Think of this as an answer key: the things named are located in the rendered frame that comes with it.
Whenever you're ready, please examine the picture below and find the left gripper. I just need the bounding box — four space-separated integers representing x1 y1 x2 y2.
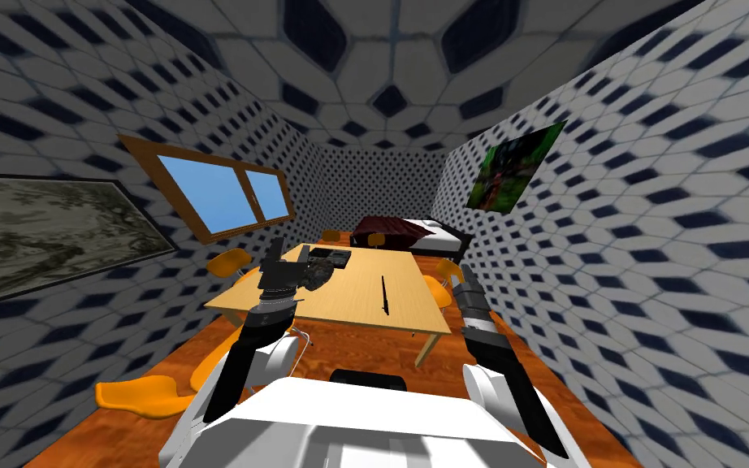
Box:
258 236 311 291

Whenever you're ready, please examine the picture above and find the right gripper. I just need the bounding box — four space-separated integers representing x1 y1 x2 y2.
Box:
454 262 482 291

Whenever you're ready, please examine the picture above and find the dark grey lumpy object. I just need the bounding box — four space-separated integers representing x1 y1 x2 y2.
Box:
301 258 337 293

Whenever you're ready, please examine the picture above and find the bed with dark red blanket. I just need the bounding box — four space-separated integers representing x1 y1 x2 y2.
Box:
348 215 474 265

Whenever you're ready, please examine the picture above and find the light wooden table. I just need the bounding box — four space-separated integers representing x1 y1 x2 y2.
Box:
203 243 453 369

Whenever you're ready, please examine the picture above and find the brown framed window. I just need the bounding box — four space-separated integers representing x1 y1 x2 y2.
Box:
117 133 298 247

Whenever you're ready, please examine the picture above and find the green picture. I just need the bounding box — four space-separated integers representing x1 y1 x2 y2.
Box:
465 120 568 216

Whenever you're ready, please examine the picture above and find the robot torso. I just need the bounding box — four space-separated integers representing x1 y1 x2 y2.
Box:
158 368 585 468

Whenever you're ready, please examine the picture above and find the grey landscape picture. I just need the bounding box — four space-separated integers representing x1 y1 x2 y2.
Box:
0 171 179 314

